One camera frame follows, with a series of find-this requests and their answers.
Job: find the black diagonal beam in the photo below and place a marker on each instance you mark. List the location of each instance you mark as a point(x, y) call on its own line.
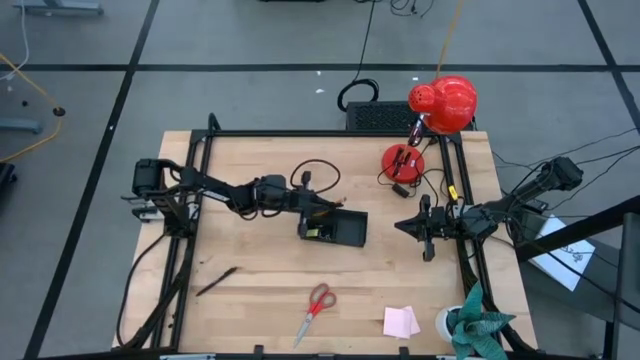
point(575, 230)

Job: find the black floor disc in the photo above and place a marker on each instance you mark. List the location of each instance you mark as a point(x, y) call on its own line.
point(59, 111)

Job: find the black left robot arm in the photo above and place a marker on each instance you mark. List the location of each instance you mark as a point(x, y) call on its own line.
point(225, 190)

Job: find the green plant in white pot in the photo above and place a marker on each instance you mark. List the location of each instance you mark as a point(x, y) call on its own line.
point(475, 325)

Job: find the white paper sheet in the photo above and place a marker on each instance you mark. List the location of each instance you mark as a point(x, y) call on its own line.
point(565, 250)

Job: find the small black metal clips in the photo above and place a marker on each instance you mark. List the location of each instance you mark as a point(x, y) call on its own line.
point(329, 234)

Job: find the black caster base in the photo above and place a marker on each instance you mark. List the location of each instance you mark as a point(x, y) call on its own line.
point(6, 175)

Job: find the black vented computer case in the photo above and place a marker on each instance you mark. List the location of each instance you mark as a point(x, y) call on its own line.
point(380, 116)

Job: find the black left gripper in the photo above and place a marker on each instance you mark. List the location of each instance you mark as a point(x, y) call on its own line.
point(305, 202)

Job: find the pink sticky notes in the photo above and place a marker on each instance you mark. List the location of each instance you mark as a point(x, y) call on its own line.
point(397, 322)

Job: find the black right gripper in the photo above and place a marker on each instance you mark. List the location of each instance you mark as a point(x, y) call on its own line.
point(445, 222)

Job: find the grey desk foot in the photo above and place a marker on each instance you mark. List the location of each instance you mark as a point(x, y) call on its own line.
point(65, 7)
point(20, 125)

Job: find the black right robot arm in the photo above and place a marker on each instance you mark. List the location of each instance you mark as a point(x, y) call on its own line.
point(480, 220)

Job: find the black desk organizer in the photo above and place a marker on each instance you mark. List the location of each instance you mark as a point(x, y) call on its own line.
point(350, 230)

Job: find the red desk lamp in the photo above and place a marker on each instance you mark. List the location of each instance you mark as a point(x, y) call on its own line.
point(445, 102)

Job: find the black pen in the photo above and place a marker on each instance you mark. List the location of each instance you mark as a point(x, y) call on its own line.
point(217, 281)

